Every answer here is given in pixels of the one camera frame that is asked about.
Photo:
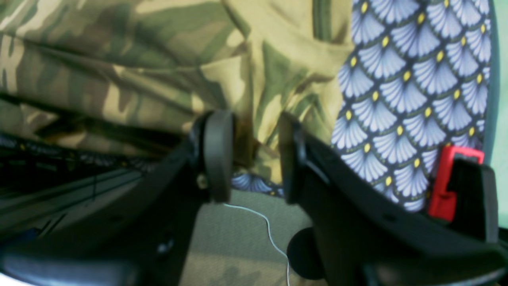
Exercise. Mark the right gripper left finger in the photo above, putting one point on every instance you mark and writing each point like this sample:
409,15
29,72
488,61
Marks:
141,238

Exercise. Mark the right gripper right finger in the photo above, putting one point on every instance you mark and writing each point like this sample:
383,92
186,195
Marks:
360,238

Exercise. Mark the camouflage T-shirt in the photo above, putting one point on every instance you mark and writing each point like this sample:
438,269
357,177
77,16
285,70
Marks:
130,77

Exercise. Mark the red black table clamp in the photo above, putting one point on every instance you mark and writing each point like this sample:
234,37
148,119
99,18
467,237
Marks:
464,194

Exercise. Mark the fan-patterned purple tablecloth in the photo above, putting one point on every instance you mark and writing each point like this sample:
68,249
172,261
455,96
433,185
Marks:
416,81

